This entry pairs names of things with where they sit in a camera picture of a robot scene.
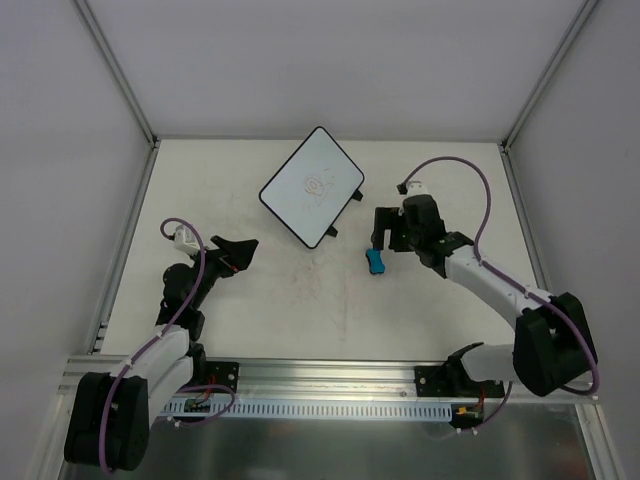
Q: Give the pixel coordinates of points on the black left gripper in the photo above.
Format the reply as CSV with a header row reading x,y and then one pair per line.
x,y
220,257

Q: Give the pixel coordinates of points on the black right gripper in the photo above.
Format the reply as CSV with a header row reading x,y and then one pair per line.
x,y
396,230

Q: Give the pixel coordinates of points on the blue whiteboard eraser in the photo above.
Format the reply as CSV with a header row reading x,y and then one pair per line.
x,y
375,263

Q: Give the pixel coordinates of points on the white whiteboard black frame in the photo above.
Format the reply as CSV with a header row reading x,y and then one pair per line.
x,y
312,188

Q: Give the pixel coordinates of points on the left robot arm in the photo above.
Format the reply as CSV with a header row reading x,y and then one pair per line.
x,y
114,411

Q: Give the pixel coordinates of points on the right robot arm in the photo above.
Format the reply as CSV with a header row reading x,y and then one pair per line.
x,y
552,343

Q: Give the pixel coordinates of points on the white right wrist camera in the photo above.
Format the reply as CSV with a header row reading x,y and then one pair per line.
x,y
412,188

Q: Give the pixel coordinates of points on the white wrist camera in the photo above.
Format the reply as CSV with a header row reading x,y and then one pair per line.
x,y
412,188
185,239

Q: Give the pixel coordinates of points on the whiteboard wire stand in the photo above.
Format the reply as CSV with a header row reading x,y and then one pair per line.
x,y
345,210

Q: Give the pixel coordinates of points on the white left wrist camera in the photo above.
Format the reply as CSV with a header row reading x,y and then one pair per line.
x,y
185,239

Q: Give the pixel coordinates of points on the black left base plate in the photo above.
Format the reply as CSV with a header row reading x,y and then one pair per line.
x,y
225,373

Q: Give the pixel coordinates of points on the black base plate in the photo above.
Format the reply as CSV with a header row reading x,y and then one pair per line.
x,y
451,380
225,373

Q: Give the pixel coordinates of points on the aluminium mounting rail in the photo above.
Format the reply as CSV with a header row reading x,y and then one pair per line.
x,y
333,380

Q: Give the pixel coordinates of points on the white slotted cable duct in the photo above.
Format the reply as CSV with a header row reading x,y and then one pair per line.
x,y
185,407

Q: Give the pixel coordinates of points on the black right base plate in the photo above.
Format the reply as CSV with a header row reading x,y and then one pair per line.
x,y
451,380

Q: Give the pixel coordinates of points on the left aluminium frame post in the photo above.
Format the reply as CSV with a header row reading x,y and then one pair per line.
x,y
114,68

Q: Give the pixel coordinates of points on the aluminium frame post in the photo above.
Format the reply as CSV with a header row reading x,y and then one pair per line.
x,y
114,68
562,49

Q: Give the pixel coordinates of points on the right aluminium frame post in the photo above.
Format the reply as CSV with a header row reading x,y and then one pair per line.
x,y
562,49

